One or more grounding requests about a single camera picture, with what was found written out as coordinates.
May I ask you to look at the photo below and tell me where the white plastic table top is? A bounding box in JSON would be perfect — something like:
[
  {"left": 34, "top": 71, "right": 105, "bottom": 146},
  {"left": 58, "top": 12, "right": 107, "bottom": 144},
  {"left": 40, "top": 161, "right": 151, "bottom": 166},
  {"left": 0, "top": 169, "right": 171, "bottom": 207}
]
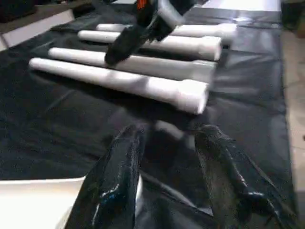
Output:
[{"left": 0, "top": 174, "right": 142, "bottom": 229}]

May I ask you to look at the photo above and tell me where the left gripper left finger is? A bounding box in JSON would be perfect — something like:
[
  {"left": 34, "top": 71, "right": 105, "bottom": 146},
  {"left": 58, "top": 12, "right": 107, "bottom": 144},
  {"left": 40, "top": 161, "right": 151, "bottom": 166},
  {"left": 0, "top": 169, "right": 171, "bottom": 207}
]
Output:
[{"left": 64, "top": 124, "right": 146, "bottom": 229}]

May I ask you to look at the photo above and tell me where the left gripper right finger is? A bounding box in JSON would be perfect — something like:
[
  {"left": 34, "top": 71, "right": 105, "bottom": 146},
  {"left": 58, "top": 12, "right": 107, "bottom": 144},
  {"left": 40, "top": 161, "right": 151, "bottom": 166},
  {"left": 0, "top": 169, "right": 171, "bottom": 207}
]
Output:
[{"left": 194, "top": 124, "right": 299, "bottom": 229}]

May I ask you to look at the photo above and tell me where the black table mat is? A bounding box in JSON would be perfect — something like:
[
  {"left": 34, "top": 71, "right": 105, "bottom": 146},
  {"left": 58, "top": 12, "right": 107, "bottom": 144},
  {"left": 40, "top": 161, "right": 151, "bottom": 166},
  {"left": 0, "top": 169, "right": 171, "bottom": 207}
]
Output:
[{"left": 0, "top": 0, "right": 297, "bottom": 229}]

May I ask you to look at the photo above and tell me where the white plastic table leg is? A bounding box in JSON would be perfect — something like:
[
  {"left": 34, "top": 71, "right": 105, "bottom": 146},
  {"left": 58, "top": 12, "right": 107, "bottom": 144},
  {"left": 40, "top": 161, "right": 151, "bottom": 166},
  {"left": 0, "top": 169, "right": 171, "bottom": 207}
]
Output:
[
  {"left": 48, "top": 47, "right": 218, "bottom": 84},
  {"left": 78, "top": 30, "right": 223, "bottom": 62},
  {"left": 30, "top": 57, "right": 209, "bottom": 115},
  {"left": 95, "top": 22, "right": 238, "bottom": 42}
]

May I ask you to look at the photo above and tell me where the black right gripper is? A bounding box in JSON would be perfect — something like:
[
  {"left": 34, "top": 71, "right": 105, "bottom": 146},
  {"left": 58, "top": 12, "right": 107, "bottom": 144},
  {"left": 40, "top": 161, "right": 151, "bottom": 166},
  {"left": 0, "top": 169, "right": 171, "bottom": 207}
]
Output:
[{"left": 104, "top": 0, "right": 196, "bottom": 66}]

